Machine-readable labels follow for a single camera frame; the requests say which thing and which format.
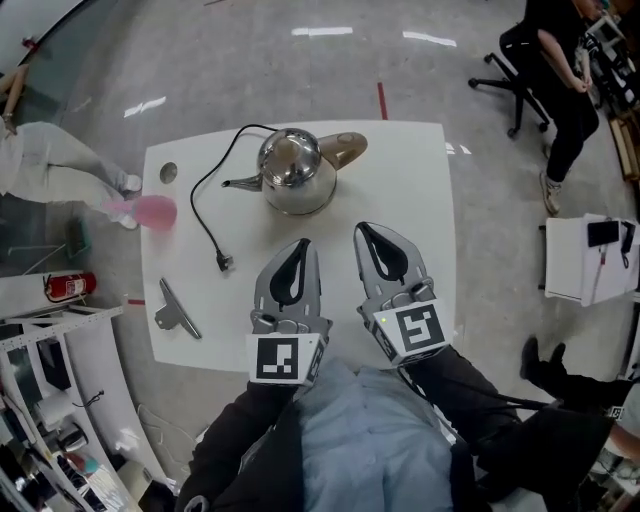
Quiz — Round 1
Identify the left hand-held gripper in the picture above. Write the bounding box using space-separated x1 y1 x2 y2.
246 239 334 389

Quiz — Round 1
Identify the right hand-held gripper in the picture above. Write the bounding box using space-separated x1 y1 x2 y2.
354 223 449 369

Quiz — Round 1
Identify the silver electric kettle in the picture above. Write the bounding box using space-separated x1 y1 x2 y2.
221 127 370 217

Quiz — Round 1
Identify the person's left forearm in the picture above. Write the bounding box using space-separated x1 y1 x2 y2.
177 379 304 512

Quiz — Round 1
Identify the person's right forearm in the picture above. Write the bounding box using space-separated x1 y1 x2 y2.
399 343 526 449

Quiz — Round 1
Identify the large metal clip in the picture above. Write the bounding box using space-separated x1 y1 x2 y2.
153 277 203 341

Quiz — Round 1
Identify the pink plastic cup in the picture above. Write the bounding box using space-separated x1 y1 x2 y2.
102 194 179 232

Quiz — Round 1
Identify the person's light blue shirt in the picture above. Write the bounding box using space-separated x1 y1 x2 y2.
294 355 484 512

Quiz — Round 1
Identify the small white table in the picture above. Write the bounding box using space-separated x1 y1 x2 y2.
543 213 640 308

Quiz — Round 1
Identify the green broom head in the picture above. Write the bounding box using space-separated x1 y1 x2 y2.
66 216 94 260

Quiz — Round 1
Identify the black office chair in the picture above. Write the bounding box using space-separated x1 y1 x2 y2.
468 24 552 140

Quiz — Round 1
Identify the red fire extinguisher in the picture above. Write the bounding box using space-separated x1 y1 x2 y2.
42 271 98 304

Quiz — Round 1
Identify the black smartphone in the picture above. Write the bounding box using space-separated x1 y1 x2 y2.
586 219 622 249

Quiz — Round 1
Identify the black handheld device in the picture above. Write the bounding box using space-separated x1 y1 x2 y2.
619 219 637 270

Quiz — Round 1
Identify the white metal shelf rack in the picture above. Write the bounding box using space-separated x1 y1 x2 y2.
0 303 125 512

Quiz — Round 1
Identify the wooden crate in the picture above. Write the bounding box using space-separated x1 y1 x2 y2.
606 110 640 182

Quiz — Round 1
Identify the black power cable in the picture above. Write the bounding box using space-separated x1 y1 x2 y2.
189 123 279 274

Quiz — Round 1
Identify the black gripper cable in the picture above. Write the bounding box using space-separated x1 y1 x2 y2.
407 367 556 412

